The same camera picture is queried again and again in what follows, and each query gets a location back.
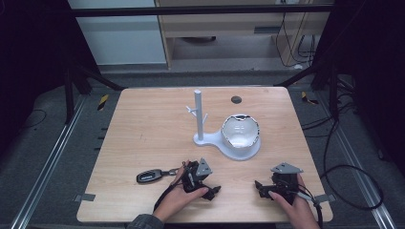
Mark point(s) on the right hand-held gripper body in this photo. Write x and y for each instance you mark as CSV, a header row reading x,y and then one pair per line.
x,y
285,181

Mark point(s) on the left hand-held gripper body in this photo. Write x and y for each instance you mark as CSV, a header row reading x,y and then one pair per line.
x,y
195,178

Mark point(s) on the person's left hand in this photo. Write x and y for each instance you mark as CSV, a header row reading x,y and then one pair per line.
x,y
178,200

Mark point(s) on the person's right hand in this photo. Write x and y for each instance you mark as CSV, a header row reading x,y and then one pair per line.
x,y
296,211

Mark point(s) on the white key rack stand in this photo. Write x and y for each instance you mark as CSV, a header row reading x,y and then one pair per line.
x,y
203,136

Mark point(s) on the grey tape strip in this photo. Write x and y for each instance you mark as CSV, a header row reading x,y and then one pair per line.
x,y
326,198
85,197

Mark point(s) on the yellow black hazard tape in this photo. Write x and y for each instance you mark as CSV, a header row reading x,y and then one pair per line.
x,y
308,98
102,102

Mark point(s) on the black metal stand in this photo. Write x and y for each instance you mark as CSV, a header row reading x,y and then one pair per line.
x,y
68,95
332,92

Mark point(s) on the light wooden desk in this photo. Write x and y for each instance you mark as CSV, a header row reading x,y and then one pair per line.
x,y
223,24

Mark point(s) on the white cabinet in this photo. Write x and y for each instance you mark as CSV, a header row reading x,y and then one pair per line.
x,y
121,38

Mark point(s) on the black horizontal bar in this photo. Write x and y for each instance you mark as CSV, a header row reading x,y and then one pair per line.
x,y
191,10

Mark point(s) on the aluminium floor rail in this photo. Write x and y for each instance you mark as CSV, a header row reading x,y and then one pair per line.
x,y
47,162
359,165

